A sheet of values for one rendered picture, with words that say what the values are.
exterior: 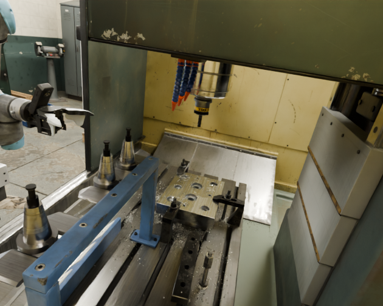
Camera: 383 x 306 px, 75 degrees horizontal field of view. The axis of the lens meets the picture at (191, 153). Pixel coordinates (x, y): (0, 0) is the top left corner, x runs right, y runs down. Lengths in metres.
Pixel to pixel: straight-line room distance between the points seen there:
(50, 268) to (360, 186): 0.64
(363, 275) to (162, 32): 0.66
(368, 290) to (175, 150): 1.50
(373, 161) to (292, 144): 1.31
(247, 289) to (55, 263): 0.94
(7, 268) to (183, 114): 1.63
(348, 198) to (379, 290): 0.20
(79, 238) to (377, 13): 0.61
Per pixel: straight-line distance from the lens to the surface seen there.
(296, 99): 1.87
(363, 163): 0.68
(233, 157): 1.91
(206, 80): 0.77
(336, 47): 0.52
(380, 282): 0.72
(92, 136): 1.50
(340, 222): 0.75
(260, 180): 1.82
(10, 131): 1.08
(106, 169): 0.64
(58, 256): 0.49
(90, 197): 0.63
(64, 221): 0.57
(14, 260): 0.52
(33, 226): 0.50
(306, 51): 0.51
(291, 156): 1.99
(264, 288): 1.31
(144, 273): 0.88
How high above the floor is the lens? 1.57
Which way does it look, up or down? 24 degrees down
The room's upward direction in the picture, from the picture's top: 9 degrees clockwise
